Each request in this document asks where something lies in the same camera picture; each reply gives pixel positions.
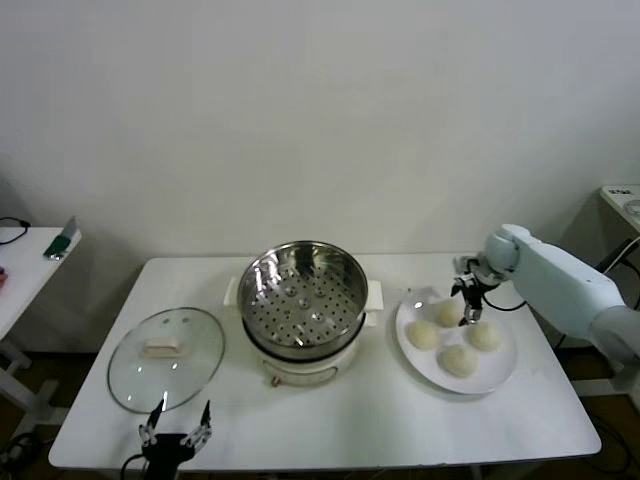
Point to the clear round container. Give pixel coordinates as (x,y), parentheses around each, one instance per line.
(634,206)

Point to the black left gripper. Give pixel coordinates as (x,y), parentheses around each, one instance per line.
(165,450)

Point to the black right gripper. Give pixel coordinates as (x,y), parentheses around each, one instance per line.
(477,282)

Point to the perforated steel steamer basket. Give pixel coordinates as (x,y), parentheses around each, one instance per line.
(280,270)

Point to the white steamed baozi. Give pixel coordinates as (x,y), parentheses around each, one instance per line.
(447,314)
(458,361)
(484,336)
(424,334)

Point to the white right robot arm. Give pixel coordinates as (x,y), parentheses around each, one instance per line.
(550,285)

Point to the white round plate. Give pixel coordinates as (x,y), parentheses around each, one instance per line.
(490,375)

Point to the glass pot lid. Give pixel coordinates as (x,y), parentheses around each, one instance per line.
(195,350)

